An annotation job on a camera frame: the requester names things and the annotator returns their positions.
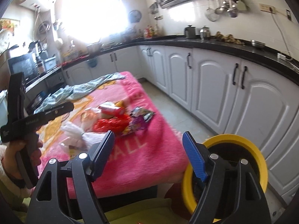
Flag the white plastic bag bundle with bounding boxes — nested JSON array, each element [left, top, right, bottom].
[[59, 122, 106, 151]]

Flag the red crinkled wrapper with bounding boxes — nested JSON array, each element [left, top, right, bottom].
[[92, 115, 131, 135]]

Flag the red cylindrical can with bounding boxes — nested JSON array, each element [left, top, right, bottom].
[[98, 102, 125, 116]]

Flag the purple snack wrapper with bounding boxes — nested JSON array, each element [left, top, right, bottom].
[[121, 107, 155, 136]]

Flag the yellow rimmed trash bin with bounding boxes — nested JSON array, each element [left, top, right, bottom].
[[182, 133, 269, 223]]

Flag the person's left hand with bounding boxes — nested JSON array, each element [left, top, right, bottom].
[[1, 139, 44, 180]]

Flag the pink fleece blanket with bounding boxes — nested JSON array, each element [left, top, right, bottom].
[[38, 71, 189, 198]]

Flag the light blue cloth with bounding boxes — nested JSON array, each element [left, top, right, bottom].
[[34, 72, 126, 114]]

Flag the green cushion seat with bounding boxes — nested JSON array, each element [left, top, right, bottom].
[[105, 198, 188, 223]]

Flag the black microwave oven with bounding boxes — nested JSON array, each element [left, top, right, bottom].
[[8, 53, 39, 82]]

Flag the white lower cabinets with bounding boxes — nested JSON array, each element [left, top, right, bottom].
[[63, 46, 298, 194]]

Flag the steel stock pot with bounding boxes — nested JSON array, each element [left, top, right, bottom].
[[87, 42, 102, 55]]

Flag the ginger pile on counter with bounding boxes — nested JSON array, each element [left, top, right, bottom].
[[214, 31, 245, 46]]

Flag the black countertop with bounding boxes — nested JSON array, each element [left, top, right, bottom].
[[25, 34, 299, 87]]

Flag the steel kettle pot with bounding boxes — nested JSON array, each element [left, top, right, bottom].
[[200, 25, 211, 40]]

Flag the dark teapot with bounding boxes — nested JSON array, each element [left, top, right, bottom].
[[184, 25, 196, 38]]

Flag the steel bowl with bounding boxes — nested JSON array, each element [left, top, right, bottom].
[[251, 39, 266, 50]]

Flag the hanging strainer ladle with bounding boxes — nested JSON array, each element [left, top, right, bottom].
[[205, 0, 219, 22]]

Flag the black power cable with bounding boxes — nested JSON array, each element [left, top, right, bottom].
[[271, 11, 299, 62]]

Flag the small wall fan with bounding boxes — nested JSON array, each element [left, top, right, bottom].
[[128, 10, 142, 24]]

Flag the wall power strip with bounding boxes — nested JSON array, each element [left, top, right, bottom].
[[259, 4, 276, 14]]

